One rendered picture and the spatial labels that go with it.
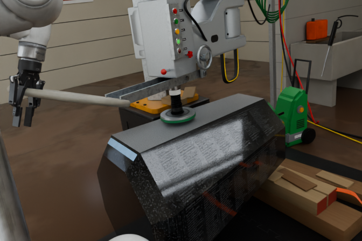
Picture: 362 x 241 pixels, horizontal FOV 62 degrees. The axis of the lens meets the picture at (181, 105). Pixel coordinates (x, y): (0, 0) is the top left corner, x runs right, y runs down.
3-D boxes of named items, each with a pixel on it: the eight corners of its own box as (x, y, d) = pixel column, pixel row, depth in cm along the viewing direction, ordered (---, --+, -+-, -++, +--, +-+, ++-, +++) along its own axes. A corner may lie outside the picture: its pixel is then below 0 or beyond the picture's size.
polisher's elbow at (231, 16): (210, 39, 219) (208, 11, 213) (220, 35, 235) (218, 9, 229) (236, 37, 210) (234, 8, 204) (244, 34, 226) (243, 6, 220)
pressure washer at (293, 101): (292, 131, 353) (292, 57, 327) (316, 141, 322) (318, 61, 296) (267, 139, 341) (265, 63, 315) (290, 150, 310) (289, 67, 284)
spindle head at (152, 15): (185, 68, 205) (177, -2, 191) (212, 69, 191) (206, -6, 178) (148, 81, 179) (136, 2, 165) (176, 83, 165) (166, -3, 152)
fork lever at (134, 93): (185, 74, 204) (184, 67, 202) (209, 76, 192) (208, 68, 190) (101, 103, 153) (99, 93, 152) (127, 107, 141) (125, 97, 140)
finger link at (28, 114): (26, 106, 110) (27, 106, 111) (23, 125, 110) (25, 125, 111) (32, 107, 109) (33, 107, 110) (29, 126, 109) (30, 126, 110)
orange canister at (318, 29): (301, 42, 440) (301, 19, 430) (321, 37, 465) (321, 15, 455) (315, 43, 422) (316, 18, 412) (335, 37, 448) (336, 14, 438)
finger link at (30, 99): (25, 77, 109) (28, 76, 110) (27, 107, 111) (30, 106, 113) (33, 77, 108) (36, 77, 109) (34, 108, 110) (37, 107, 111)
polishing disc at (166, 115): (172, 123, 172) (172, 121, 172) (154, 115, 190) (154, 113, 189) (201, 113, 183) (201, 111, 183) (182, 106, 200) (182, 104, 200)
